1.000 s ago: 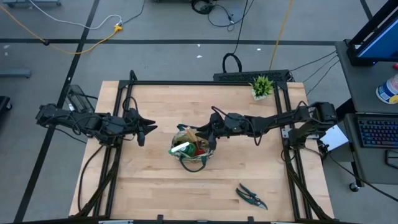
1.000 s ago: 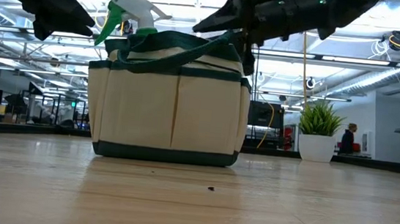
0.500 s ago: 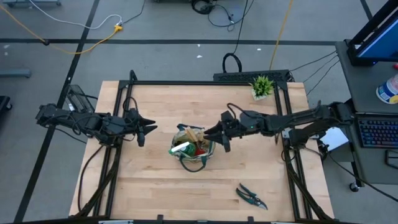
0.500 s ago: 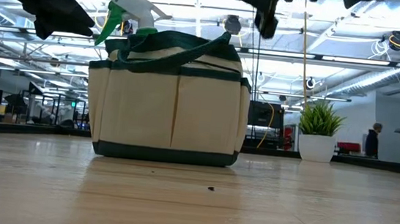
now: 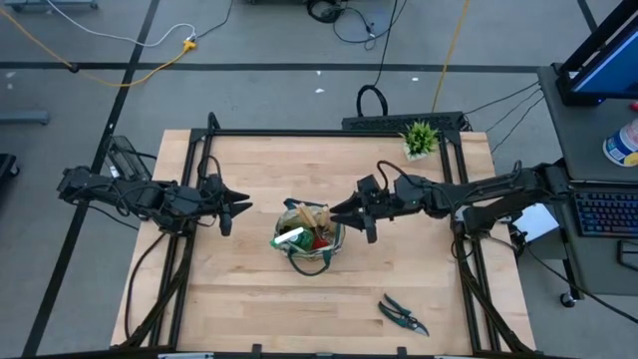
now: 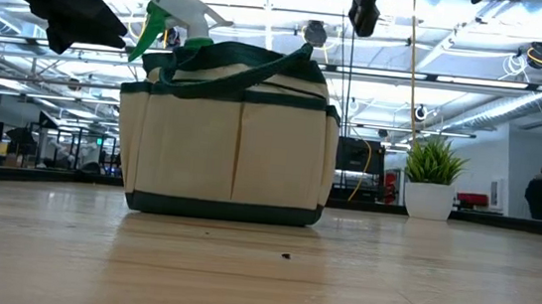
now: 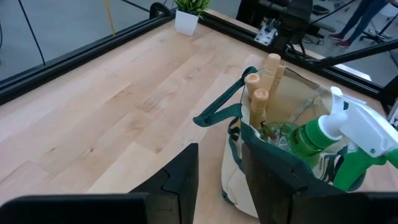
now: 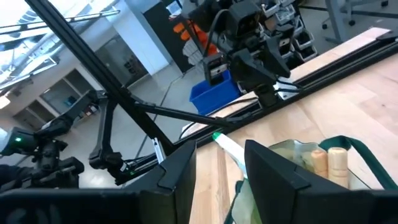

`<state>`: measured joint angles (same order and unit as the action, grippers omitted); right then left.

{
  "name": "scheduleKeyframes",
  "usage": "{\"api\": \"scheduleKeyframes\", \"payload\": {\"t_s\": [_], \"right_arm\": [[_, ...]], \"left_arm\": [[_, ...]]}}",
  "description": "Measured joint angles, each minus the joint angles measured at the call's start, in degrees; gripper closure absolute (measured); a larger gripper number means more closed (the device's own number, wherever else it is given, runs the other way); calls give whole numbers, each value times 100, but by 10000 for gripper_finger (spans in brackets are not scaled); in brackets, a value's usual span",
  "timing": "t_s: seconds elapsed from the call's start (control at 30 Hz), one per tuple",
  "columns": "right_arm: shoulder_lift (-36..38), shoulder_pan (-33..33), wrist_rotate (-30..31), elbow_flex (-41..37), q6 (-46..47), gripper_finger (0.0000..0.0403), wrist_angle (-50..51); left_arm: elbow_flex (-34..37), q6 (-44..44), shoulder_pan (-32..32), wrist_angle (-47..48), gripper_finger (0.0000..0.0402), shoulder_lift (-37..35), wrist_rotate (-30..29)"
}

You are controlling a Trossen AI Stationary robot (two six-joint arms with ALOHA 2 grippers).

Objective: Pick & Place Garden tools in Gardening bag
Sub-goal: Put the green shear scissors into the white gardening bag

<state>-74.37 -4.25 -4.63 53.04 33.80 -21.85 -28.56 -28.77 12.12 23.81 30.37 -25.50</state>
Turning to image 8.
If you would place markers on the beige green gardening tote bag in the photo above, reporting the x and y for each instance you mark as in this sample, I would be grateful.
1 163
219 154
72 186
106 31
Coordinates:
370 161

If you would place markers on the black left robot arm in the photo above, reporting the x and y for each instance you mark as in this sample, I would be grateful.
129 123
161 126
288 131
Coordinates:
211 12

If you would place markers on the black aluminium table frame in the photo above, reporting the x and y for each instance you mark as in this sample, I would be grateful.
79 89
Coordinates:
93 65

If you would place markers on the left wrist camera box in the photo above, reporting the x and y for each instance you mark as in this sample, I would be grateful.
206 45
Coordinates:
247 18

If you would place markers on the blue plastic bin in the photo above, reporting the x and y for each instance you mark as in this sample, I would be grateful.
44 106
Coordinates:
214 96

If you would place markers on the orange and white object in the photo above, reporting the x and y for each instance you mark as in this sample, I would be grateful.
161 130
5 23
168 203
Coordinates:
199 35

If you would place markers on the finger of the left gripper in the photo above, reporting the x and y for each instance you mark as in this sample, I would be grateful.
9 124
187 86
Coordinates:
252 71
276 60

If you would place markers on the grey chair base with casters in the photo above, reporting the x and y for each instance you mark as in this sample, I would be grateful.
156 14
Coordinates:
339 18

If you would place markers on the white wall shelf unit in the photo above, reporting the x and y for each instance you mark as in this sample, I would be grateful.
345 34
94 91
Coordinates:
56 96

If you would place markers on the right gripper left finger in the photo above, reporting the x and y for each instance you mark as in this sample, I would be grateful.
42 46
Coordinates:
171 186

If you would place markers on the grey storage bin rack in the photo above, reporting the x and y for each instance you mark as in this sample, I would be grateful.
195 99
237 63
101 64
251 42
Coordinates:
298 40

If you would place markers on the green spray bottle white trigger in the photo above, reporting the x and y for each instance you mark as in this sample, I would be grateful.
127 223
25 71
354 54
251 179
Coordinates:
230 146

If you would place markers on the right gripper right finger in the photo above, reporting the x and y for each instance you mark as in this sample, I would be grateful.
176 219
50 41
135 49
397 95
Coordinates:
280 193

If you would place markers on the black jointed stand arm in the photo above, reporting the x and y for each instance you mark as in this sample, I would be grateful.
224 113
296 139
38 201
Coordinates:
104 133

